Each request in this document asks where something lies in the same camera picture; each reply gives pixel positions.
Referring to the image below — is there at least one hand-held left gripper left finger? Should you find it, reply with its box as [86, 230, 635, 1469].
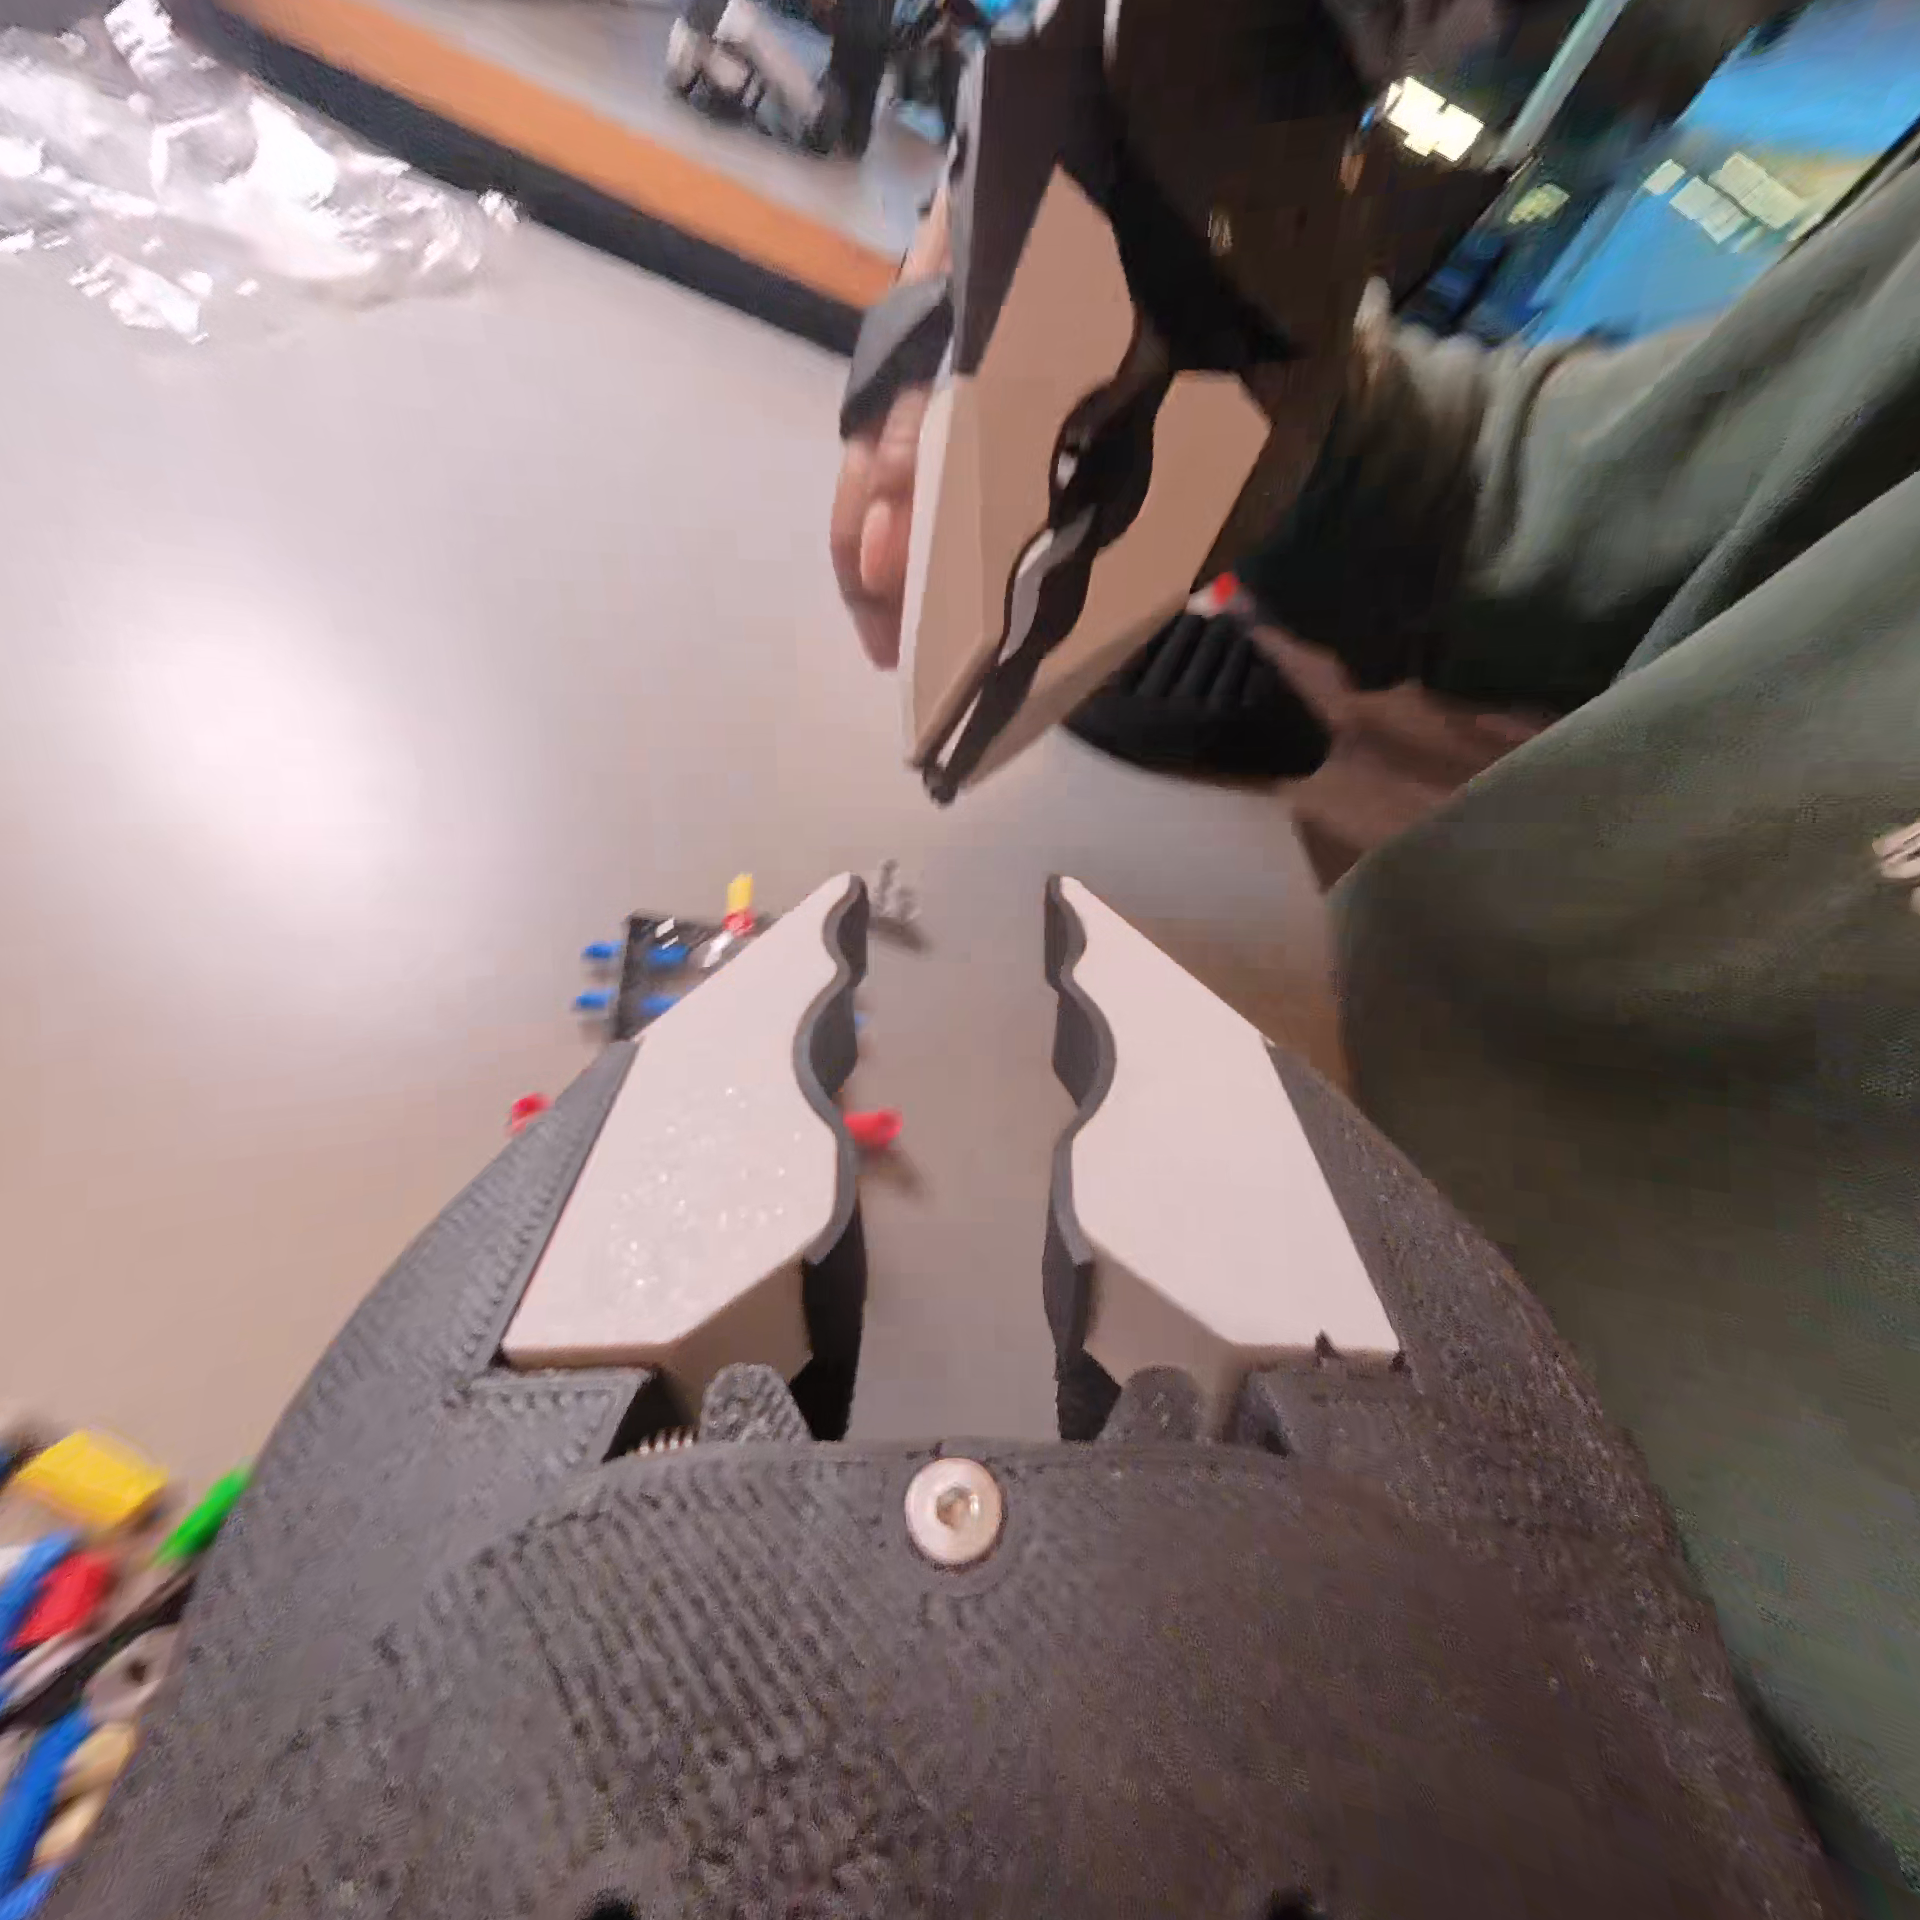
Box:
[499, 874, 875, 1420]

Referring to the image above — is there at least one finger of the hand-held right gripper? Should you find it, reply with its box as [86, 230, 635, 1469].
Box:
[938, 373, 1280, 792]
[901, 163, 1140, 781]

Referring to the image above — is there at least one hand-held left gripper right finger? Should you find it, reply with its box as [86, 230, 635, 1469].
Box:
[1043, 874, 1407, 1427]

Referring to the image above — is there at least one black lego chassis frame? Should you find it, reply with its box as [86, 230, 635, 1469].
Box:
[508, 868, 908, 1161]

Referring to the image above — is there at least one person's right forearm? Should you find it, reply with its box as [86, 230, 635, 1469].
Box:
[1246, 142, 1920, 720]

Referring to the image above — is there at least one pile of small lego connectors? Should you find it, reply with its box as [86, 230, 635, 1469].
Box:
[0, 1427, 250, 1920]

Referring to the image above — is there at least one person's right hand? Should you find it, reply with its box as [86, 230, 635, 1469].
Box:
[832, 387, 938, 668]

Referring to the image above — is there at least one black ridged object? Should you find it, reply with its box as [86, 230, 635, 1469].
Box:
[1064, 607, 1337, 781]

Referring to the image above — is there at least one black and white machine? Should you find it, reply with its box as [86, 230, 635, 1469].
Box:
[666, 0, 902, 150]

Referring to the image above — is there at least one orange-edged desk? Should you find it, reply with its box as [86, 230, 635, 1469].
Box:
[166, 0, 978, 361]

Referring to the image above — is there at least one person's green sweatshirt torso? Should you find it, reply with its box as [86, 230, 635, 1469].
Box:
[1329, 481, 1920, 1920]

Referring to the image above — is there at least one clear empty plastic bag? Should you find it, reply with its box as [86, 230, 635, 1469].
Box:
[0, 0, 517, 335]

